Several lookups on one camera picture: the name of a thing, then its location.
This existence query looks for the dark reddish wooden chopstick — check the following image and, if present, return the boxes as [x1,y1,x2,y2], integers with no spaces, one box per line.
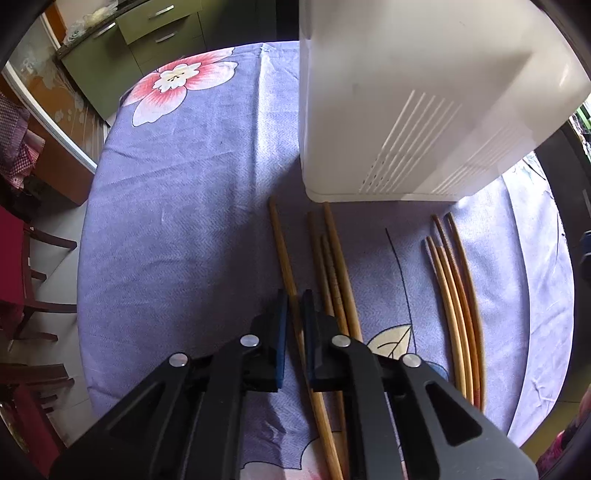
[444,212,486,411]

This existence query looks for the purple floral tablecloth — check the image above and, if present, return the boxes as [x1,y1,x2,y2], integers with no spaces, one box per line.
[76,41,575,480]

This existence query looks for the red seat cushion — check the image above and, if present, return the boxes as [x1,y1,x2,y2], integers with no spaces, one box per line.
[0,205,28,315]

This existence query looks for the dark wooden chair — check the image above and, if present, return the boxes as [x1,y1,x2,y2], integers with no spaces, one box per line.
[0,362,75,462]
[0,222,79,342]

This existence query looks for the light wooden chopstick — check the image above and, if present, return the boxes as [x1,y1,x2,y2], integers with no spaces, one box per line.
[322,202,365,344]
[269,196,345,480]
[320,234,350,330]
[307,211,351,480]

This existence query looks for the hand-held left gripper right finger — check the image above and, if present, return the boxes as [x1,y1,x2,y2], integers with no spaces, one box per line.
[300,289,539,480]

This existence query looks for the plastic bags on counter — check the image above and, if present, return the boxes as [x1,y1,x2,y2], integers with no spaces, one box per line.
[62,0,121,47]

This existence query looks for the red checked cloth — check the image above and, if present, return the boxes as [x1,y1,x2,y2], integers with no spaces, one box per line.
[0,92,47,190]

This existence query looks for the light wooden chopsticks group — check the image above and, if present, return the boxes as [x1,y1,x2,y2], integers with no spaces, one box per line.
[431,215,482,409]

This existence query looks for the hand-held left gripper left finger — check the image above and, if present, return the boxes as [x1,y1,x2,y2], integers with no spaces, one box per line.
[48,289,290,480]

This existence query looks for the floral glass sliding door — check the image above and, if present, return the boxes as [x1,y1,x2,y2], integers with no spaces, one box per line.
[0,11,100,174]

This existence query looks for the brown wooden panel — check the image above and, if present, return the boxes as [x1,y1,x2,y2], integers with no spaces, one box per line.
[0,74,98,206]

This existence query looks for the white plastic utensil container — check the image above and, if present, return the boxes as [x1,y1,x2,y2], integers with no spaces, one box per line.
[298,0,591,204]

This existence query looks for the green cabinet with drawers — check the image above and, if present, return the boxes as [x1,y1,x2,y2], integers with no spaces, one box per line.
[58,0,301,127]

